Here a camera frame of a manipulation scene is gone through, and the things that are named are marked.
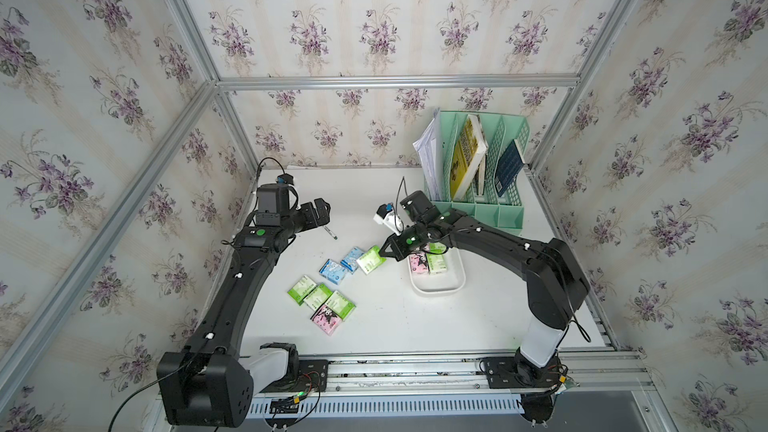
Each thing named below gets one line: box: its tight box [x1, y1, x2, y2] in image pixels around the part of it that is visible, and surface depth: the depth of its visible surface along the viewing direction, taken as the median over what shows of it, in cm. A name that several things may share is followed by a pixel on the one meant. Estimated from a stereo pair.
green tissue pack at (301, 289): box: [287, 275, 317, 306], surface depth 87 cm
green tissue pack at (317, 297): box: [304, 283, 333, 311], surface depth 85 cm
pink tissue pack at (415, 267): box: [409, 254, 429, 274], surface depth 92 cm
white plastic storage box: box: [407, 247, 466, 295], surface depth 90 cm
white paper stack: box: [413, 109, 444, 201], surface depth 92 cm
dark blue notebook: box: [495, 138, 526, 197], surface depth 107 cm
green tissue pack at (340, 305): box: [324, 290, 357, 321], surface depth 84 cm
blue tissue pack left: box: [319, 258, 346, 285], surface depth 90 cm
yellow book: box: [450, 114, 489, 201], surface depth 99 cm
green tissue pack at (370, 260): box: [356, 245, 387, 275], surface depth 82 cm
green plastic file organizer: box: [424, 111, 531, 235], surface depth 106 cm
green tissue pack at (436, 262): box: [426, 254, 447, 273], surface depth 92 cm
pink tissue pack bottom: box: [310, 304, 342, 336], surface depth 82 cm
